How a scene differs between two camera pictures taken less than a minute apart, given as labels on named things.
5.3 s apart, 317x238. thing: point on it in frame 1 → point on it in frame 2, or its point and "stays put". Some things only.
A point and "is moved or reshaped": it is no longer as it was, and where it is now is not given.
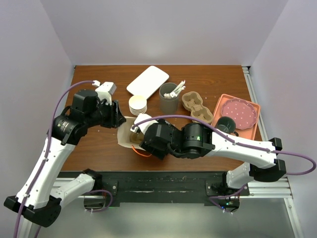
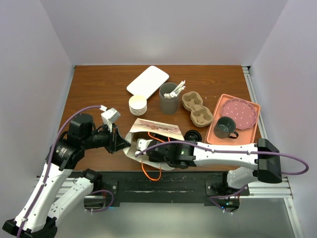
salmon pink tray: [249, 133] stays put
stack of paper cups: [137, 104] stays put
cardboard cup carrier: [192, 101] stays put
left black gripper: [115, 114] → [116, 142]
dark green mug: [227, 124] stays put
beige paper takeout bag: [127, 138] is moved or reshaped
